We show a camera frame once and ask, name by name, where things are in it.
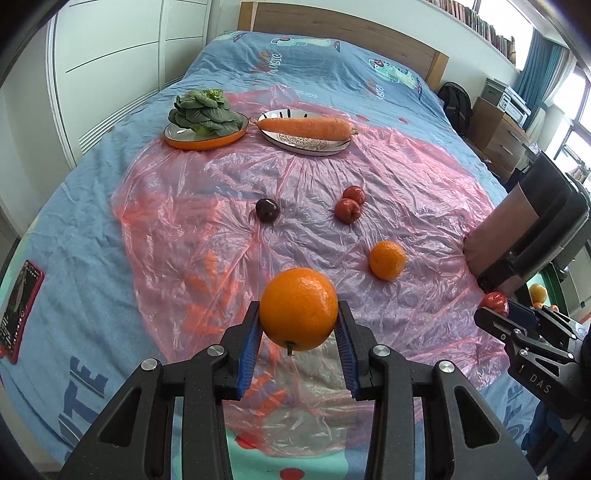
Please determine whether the white wardrobe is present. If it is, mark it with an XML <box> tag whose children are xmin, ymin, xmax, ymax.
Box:
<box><xmin>46</xmin><ymin>0</ymin><xmax>241</xmax><ymax>167</ymax></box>

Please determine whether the bok choy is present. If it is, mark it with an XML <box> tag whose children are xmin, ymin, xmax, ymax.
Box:
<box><xmin>167</xmin><ymin>89</ymin><xmax>245</xmax><ymax>138</ymax></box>

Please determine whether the black and silver appliance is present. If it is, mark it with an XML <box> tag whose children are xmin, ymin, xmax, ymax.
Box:
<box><xmin>463</xmin><ymin>152</ymin><xmax>591</xmax><ymax>296</ymax></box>

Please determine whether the wooden headboard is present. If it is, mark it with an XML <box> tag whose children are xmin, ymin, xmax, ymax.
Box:
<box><xmin>238</xmin><ymin>1</ymin><xmax>450</xmax><ymax>86</ymax></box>

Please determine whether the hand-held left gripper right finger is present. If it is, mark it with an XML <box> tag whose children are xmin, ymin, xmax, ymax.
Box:
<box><xmin>336</xmin><ymin>300</ymin><xmax>539</xmax><ymax>480</ymax></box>

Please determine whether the carrot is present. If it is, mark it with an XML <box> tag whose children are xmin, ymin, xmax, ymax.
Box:
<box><xmin>255</xmin><ymin>117</ymin><xmax>358</xmax><ymax>140</ymax></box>

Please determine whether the dark plum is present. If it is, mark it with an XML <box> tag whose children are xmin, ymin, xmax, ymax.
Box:
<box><xmin>256</xmin><ymin>198</ymin><xmax>281</xmax><ymax>223</ymax></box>

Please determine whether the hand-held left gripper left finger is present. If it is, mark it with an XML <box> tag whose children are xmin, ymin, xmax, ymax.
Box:
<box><xmin>65</xmin><ymin>300</ymin><xmax>262</xmax><ymax>480</ymax></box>

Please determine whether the patterned white plate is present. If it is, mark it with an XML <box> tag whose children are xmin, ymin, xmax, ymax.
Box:
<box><xmin>257</xmin><ymin>109</ymin><xmax>352</xmax><ymax>157</ymax></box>

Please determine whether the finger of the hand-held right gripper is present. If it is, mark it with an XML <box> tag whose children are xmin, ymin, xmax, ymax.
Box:
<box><xmin>510</xmin><ymin>300</ymin><xmax>589</xmax><ymax>344</ymax></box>
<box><xmin>475</xmin><ymin>307</ymin><xmax>585</xmax><ymax>365</ymax></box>

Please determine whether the orange plate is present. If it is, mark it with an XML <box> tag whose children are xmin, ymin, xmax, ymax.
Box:
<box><xmin>163</xmin><ymin>115</ymin><xmax>250</xmax><ymax>151</ymax></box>

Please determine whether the window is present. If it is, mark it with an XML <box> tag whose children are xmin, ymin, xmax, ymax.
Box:
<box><xmin>545</xmin><ymin>46</ymin><xmax>591</xmax><ymax>185</ymax></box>

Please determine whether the phone with red case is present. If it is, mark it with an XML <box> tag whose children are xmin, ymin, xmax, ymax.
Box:
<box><xmin>0</xmin><ymin>260</ymin><xmax>45</xmax><ymax>364</ymax></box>

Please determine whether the teal curtain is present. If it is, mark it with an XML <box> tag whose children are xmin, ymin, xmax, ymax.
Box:
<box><xmin>514</xmin><ymin>30</ymin><xmax>566</xmax><ymax>116</ymax></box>

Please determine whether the row of books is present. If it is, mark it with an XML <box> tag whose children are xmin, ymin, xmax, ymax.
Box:
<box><xmin>425</xmin><ymin>0</ymin><xmax>517</xmax><ymax>63</ymax></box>

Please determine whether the white printer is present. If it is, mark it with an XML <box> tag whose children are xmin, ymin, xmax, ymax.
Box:
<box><xmin>480</xmin><ymin>78</ymin><xmax>532</xmax><ymax>127</ymax></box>

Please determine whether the black backpack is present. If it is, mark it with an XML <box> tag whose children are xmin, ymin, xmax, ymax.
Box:
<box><xmin>438</xmin><ymin>82</ymin><xmax>472</xmax><ymax>137</ymax></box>

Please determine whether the wooden drawer cabinet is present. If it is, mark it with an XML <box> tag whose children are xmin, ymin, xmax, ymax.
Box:
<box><xmin>471</xmin><ymin>96</ymin><xmax>539</xmax><ymax>183</ymax></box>

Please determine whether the green tray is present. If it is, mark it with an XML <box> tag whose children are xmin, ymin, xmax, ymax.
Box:
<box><xmin>526</xmin><ymin>270</ymin><xmax>585</xmax><ymax>324</ymax></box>

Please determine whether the pink plastic sheet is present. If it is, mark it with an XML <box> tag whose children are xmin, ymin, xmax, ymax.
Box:
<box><xmin>111</xmin><ymin>88</ymin><xmax>513</xmax><ymax>457</ymax></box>

